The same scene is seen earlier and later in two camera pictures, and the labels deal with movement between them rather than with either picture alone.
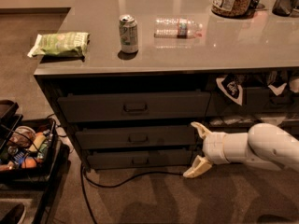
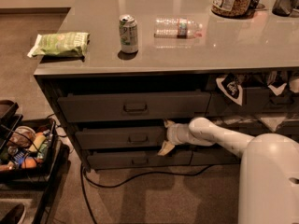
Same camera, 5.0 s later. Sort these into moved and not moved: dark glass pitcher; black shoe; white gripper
Moved: white gripper
Not moved: black shoe; dark glass pitcher
